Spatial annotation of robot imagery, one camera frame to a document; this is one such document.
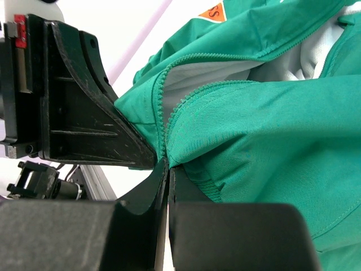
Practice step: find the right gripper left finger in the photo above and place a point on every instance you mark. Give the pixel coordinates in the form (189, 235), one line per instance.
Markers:
(142, 227)

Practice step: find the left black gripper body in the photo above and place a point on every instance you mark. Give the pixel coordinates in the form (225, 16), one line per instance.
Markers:
(22, 85)

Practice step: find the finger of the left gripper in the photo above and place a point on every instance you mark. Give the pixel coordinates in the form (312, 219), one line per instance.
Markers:
(79, 121)

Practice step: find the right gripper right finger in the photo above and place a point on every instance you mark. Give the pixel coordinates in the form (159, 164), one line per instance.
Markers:
(182, 189)

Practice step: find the green zip jacket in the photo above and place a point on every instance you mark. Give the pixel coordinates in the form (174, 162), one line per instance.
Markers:
(260, 102)

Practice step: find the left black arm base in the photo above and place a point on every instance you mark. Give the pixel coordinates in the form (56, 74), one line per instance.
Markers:
(42, 181)

